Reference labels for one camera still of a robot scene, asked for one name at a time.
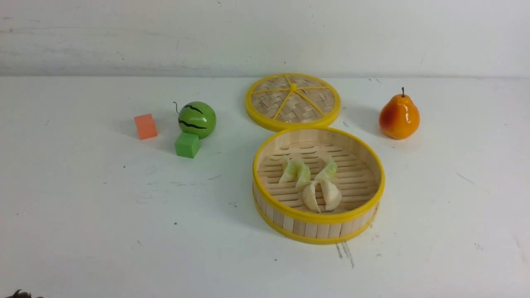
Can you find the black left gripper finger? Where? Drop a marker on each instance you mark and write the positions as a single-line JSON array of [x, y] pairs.
[[20, 294]]

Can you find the green dumpling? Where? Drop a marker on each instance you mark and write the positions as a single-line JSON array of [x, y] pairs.
[[295, 170], [329, 171]]

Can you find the white dumpling front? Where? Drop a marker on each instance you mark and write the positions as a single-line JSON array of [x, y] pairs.
[[309, 196]]

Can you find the white dumpling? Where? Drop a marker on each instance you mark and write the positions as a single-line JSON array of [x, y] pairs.
[[309, 196], [331, 194]]

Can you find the green dumpling front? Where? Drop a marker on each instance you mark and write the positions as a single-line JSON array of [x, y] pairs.
[[329, 171]]

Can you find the bamboo steamer tray yellow rim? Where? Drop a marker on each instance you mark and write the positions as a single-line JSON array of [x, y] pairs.
[[360, 178]]

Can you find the woven bamboo steamer lid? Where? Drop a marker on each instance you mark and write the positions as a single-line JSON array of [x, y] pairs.
[[287, 101]]

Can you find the orange cube block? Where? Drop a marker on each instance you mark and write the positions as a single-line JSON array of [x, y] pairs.
[[146, 127]]

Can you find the green cube block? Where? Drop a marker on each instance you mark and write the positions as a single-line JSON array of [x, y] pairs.
[[187, 145]]

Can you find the green toy watermelon ball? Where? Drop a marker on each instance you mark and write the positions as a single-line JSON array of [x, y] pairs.
[[196, 118]]

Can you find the orange toy pear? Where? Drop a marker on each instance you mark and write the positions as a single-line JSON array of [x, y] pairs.
[[400, 118]]

